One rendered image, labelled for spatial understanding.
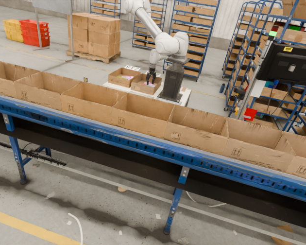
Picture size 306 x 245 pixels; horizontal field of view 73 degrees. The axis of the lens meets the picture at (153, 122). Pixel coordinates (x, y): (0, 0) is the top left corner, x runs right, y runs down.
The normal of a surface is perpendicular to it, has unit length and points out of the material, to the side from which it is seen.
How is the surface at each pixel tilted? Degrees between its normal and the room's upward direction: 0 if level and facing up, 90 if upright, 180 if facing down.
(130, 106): 90
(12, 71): 89
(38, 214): 0
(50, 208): 0
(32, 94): 90
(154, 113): 89
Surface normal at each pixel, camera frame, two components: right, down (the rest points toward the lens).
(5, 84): -0.25, 0.48
